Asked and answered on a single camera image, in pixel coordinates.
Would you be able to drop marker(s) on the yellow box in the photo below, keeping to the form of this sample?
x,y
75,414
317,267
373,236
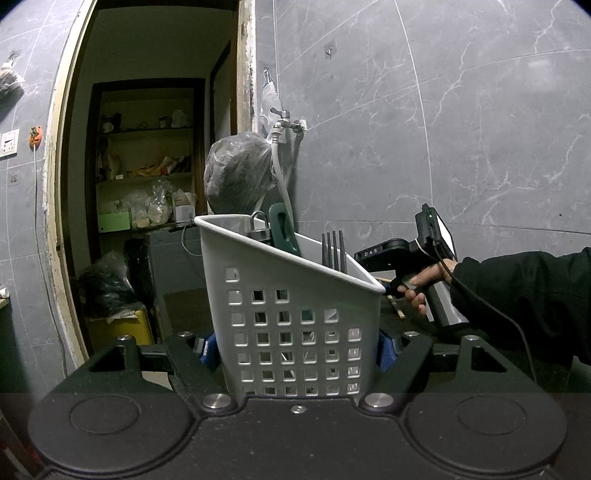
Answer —
x,y
120,330

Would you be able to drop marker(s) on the small clear plastic bag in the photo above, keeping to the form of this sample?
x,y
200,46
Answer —
x,y
269,101

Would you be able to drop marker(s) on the clear bag of food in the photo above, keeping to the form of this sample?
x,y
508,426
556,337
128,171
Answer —
x,y
154,207

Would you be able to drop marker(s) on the metal wall hook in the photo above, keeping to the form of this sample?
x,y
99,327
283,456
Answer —
x,y
329,51
268,76

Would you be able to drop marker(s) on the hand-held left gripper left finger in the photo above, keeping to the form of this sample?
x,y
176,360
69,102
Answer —
x,y
211,353

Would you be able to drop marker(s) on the white switch plate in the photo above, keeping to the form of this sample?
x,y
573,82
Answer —
x,y
9,143

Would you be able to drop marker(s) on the metal wall tap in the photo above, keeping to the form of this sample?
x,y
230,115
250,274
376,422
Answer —
x,y
281,122

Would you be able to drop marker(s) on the orange wall hook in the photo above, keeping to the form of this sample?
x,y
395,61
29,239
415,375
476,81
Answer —
x,y
35,137

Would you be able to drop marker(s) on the white perforated plastic basket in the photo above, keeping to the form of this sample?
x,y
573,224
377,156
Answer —
x,y
277,277

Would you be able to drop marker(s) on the large clear plastic bag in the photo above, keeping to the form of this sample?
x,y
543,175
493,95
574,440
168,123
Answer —
x,y
235,175

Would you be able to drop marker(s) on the pale door frame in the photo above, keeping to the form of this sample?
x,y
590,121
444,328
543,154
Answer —
x,y
55,184

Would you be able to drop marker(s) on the black plastic bag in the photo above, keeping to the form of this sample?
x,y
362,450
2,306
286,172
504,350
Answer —
x,y
106,286

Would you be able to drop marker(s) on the person's right forearm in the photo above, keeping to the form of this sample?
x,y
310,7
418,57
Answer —
x,y
521,295

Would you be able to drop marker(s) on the grey cabinet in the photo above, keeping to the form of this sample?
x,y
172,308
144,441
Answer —
x,y
166,263

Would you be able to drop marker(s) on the green box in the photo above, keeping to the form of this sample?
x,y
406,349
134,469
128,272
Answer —
x,y
114,221

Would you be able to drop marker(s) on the dark wooden shelf unit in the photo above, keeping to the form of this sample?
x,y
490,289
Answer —
x,y
94,138

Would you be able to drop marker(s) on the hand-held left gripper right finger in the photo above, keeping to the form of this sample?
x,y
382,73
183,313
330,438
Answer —
x,y
385,353

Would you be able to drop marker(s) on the person's right hand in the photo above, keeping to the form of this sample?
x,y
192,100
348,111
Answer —
x,y
434,274

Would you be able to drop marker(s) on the metal fork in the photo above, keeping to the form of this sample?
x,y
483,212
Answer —
x,y
333,258

